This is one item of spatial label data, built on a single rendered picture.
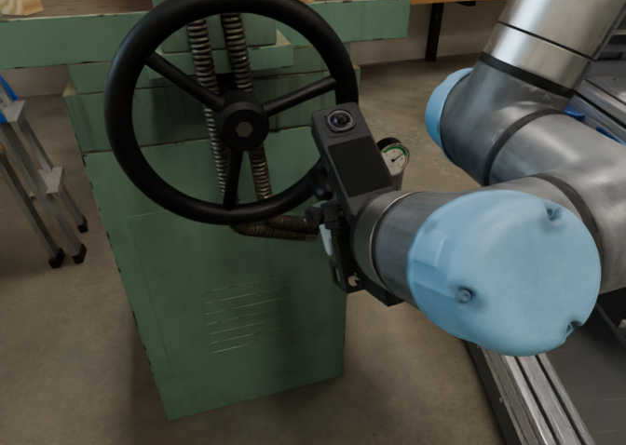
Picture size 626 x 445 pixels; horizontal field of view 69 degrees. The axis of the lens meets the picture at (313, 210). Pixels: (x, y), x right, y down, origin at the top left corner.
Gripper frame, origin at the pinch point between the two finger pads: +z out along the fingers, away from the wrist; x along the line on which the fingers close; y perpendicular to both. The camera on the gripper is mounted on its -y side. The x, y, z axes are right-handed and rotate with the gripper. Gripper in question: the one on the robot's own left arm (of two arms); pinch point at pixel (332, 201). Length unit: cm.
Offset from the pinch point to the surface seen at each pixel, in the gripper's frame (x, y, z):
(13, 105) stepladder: -67, -40, 100
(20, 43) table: -32.7, -27.1, 11.8
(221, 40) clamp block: -8.5, -21.6, 4.4
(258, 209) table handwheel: -8.3, -0.5, 6.5
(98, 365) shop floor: -54, 36, 74
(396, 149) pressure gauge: 16.8, -4.5, 18.8
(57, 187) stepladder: -63, -14, 104
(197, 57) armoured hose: -11.6, -19.8, 3.3
